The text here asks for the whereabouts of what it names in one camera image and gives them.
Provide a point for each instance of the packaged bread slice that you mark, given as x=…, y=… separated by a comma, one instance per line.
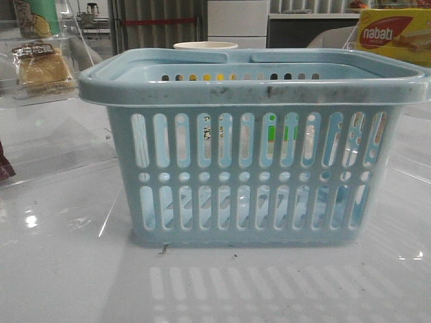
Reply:
x=41, y=70

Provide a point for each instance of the light blue plastic basket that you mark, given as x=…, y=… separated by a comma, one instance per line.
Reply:
x=252, y=147

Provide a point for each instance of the white cabinet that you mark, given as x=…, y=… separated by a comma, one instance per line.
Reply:
x=241, y=22

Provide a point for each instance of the clear acrylic shelf left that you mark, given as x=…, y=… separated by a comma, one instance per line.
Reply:
x=51, y=134

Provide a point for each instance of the dark red snack packet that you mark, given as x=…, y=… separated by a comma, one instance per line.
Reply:
x=6, y=169

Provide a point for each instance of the yellow nabati wafer box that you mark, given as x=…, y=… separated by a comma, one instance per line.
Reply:
x=402, y=34

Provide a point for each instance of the green cartoon snack package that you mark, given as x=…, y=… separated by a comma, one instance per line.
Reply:
x=37, y=18

